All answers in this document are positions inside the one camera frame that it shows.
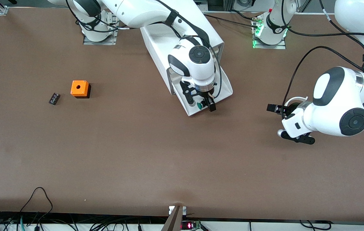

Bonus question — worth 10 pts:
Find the white curved plastic arc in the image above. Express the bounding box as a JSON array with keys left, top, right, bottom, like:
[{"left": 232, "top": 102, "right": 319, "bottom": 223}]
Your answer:
[{"left": 286, "top": 96, "right": 309, "bottom": 106}]

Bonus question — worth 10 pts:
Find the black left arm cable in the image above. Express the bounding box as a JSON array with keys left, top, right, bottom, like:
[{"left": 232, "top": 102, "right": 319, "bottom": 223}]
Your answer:
[{"left": 283, "top": 46, "right": 364, "bottom": 108}]

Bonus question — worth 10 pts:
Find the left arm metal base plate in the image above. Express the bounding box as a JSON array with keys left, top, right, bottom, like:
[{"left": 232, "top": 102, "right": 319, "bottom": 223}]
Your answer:
[{"left": 252, "top": 14, "right": 287, "bottom": 49}]

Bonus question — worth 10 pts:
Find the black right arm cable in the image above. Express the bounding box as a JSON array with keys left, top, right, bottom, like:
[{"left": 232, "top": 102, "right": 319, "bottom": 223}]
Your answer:
[{"left": 155, "top": 0, "right": 222, "bottom": 98}]

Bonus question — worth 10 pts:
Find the camera mount post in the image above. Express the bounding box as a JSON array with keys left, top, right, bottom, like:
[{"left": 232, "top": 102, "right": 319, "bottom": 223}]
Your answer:
[{"left": 161, "top": 205, "right": 187, "bottom": 231}]

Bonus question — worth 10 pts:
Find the orange box with hole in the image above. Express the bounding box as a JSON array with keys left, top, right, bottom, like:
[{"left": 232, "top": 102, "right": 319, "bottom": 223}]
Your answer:
[{"left": 70, "top": 80, "right": 91, "bottom": 99}]

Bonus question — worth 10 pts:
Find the thin black looped cable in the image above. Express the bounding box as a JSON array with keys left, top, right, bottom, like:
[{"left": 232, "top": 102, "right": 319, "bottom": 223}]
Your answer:
[{"left": 20, "top": 187, "right": 53, "bottom": 222}]

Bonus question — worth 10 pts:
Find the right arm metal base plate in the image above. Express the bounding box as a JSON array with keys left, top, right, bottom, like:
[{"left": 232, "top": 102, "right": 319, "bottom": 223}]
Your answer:
[{"left": 83, "top": 30, "right": 118, "bottom": 46}]

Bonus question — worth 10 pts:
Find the device with red display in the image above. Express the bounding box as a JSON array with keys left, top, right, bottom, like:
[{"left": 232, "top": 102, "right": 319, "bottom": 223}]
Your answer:
[{"left": 181, "top": 221, "right": 202, "bottom": 230}]

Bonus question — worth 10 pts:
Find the black cable to arm base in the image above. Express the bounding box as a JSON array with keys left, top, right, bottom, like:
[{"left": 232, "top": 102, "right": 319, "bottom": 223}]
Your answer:
[{"left": 204, "top": 11, "right": 259, "bottom": 28}]

